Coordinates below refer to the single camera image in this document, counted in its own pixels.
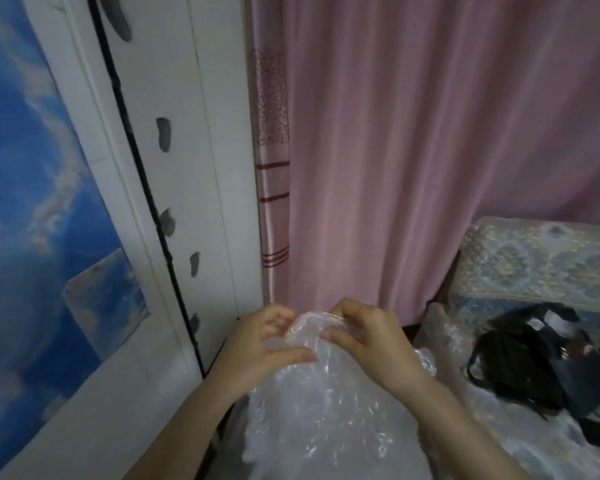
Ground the person's left forearm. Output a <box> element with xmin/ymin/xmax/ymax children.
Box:
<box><xmin>121</xmin><ymin>375</ymin><xmax>246</xmax><ymax>480</ymax></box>

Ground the patterned sofa cushion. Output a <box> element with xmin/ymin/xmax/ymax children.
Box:
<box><xmin>447</xmin><ymin>217</ymin><xmax>600</xmax><ymax>315</ymax></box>

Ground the person's right forearm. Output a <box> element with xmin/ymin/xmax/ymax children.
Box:
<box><xmin>389</xmin><ymin>370</ymin><xmax>533</xmax><ymax>480</ymax></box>

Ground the person's left hand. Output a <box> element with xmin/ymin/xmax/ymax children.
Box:
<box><xmin>206</xmin><ymin>304</ymin><xmax>318</xmax><ymax>396</ymax></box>

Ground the black bag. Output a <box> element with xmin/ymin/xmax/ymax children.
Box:
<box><xmin>467</xmin><ymin>315</ymin><xmax>573</xmax><ymax>410</ymax></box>

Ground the white door frame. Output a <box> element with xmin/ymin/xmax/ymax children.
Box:
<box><xmin>0</xmin><ymin>0</ymin><xmax>266</xmax><ymax>480</ymax></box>

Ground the clear bubble wrap sheet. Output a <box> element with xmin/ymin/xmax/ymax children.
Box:
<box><xmin>219</xmin><ymin>311</ymin><xmax>600</xmax><ymax>480</ymax></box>

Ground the blue sky wall poster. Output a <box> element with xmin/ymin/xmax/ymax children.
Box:
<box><xmin>0</xmin><ymin>0</ymin><xmax>150</xmax><ymax>480</ymax></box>

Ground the person's right hand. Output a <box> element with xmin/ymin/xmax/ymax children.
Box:
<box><xmin>321</xmin><ymin>298</ymin><xmax>427</xmax><ymax>401</ymax></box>

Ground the dark blue garment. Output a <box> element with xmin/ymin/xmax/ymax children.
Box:
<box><xmin>522</xmin><ymin>302</ymin><xmax>600</xmax><ymax>420</ymax></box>

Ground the pink curtain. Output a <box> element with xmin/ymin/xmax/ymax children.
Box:
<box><xmin>245</xmin><ymin>0</ymin><xmax>600</xmax><ymax>328</ymax></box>

